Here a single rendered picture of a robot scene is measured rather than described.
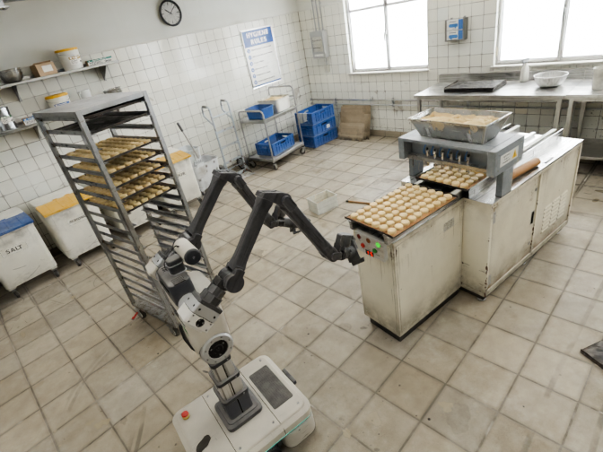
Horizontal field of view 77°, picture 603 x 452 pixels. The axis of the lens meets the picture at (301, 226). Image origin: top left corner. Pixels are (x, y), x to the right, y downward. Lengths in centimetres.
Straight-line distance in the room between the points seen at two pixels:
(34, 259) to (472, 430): 435
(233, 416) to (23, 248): 331
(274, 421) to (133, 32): 490
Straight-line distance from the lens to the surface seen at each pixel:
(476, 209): 270
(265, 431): 222
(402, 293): 251
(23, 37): 544
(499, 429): 250
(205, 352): 185
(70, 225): 494
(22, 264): 497
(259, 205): 149
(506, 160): 263
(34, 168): 543
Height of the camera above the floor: 207
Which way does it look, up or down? 29 degrees down
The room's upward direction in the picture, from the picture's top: 12 degrees counter-clockwise
